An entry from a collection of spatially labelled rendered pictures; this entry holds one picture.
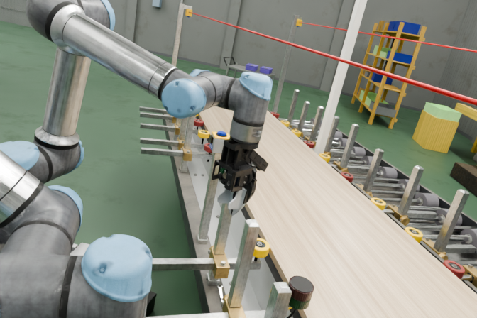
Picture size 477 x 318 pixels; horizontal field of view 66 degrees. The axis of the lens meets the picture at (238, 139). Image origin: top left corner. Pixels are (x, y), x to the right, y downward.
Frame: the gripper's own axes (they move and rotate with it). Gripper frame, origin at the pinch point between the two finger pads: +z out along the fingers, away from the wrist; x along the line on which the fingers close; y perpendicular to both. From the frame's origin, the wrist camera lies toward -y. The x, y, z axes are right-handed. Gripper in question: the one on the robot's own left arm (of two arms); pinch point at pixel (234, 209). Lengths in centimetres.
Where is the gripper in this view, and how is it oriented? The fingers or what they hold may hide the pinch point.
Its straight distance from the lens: 96.1
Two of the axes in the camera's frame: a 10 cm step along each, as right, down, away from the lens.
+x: 7.3, 3.5, -5.9
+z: -1.9, 9.3, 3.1
